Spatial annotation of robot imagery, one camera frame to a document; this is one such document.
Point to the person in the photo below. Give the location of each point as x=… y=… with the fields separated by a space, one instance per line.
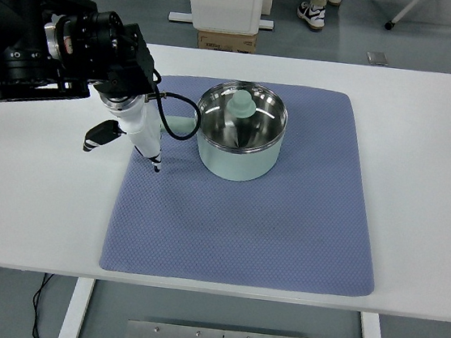
x=314 y=12

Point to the metal floor socket plate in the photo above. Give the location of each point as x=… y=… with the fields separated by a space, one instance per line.
x=377 y=58

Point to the brown cardboard box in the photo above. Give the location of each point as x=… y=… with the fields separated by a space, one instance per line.
x=227 y=42

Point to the glass lid with green knob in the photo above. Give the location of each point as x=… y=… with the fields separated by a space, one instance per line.
x=241 y=105

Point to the white chair base with casters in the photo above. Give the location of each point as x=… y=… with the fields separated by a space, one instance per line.
x=407 y=8

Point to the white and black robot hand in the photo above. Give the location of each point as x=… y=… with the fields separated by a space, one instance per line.
x=144 y=131

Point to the blue textured mat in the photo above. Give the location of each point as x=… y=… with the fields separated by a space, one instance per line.
x=242 y=240

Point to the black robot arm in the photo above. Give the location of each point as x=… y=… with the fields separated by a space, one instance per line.
x=21 y=31

